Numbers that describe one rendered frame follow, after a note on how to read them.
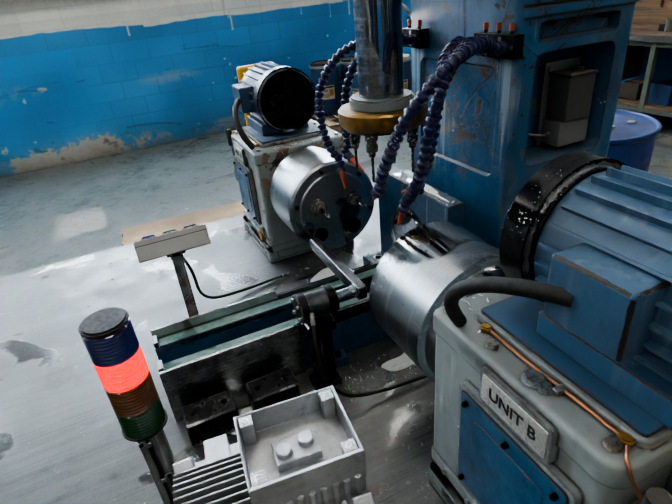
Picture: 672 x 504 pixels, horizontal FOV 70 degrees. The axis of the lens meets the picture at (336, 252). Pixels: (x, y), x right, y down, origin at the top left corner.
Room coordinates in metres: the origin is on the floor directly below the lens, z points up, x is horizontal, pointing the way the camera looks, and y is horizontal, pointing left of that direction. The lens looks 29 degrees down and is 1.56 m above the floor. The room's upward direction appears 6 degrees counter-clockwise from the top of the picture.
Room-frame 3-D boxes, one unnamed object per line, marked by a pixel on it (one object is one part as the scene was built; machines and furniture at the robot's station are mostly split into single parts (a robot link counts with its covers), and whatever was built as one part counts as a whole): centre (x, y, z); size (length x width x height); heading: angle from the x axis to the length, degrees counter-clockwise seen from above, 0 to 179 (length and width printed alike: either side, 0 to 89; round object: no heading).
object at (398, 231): (1.02, -0.17, 1.02); 0.15 x 0.02 x 0.15; 22
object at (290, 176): (1.31, 0.05, 1.04); 0.37 x 0.25 x 0.25; 22
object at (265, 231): (1.54, 0.13, 0.99); 0.35 x 0.31 x 0.37; 22
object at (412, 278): (0.68, -0.21, 1.04); 0.41 x 0.25 x 0.25; 22
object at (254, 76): (1.56, 0.18, 1.16); 0.33 x 0.26 x 0.42; 22
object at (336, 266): (0.92, 0.00, 1.01); 0.26 x 0.04 x 0.03; 22
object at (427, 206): (1.04, -0.23, 0.97); 0.30 x 0.11 x 0.34; 22
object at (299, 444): (0.36, 0.06, 1.11); 0.12 x 0.11 x 0.07; 106
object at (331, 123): (6.15, -0.53, 0.37); 1.20 x 0.80 x 0.74; 107
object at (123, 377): (0.51, 0.30, 1.14); 0.06 x 0.06 x 0.04
